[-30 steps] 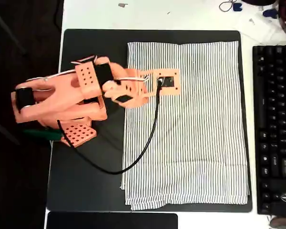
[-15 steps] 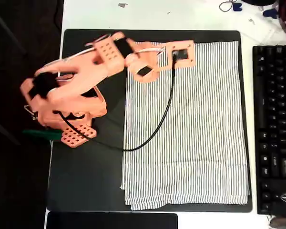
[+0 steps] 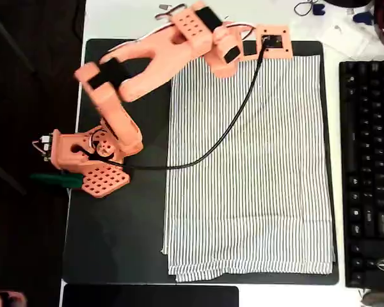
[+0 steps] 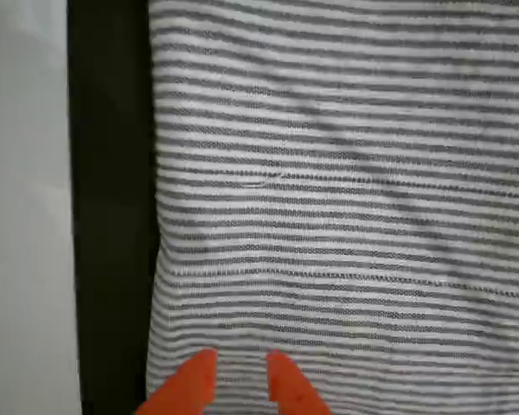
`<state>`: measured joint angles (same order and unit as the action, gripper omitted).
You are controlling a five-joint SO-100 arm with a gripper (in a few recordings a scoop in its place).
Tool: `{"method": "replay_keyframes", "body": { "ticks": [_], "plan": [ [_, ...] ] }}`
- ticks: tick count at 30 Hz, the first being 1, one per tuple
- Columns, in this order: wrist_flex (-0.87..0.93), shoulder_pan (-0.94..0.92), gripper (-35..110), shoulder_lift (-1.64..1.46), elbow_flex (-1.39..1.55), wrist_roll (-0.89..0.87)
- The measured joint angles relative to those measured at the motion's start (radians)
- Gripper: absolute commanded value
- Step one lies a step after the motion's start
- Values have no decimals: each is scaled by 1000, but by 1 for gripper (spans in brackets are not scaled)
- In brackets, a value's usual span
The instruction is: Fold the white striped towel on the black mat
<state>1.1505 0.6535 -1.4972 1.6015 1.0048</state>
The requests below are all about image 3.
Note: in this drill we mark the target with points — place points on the grey metal furniture leg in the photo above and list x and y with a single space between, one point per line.
6 176
9 38

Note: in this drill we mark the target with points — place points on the motor controller board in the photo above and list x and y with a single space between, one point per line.
46 147

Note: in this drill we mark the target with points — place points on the black computer keyboard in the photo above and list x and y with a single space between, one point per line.
371 160

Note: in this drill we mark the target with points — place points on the black flat tablet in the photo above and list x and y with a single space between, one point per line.
147 297

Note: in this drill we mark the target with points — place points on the striped grey cloth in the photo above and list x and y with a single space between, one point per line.
259 198

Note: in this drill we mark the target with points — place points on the small grey scrap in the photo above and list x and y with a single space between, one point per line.
163 6

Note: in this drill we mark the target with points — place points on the green table clamp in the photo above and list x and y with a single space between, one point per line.
51 179

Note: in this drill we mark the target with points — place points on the orange camera mount plate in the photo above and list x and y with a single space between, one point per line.
286 51

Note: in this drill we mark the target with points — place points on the brown rounded object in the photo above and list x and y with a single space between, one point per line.
380 299

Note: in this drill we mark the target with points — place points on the orange robot arm with base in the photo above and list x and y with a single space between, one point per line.
118 128

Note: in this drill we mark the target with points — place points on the black round object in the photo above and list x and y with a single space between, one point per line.
348 2

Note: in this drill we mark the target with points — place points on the person's hand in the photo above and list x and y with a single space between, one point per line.
6 300

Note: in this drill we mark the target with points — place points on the small blue plastic part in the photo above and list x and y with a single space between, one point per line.
363 17
318 10

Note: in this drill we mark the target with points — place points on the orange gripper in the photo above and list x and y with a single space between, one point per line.
223 71

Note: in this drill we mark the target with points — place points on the black desk mat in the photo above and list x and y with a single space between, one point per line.
115 240

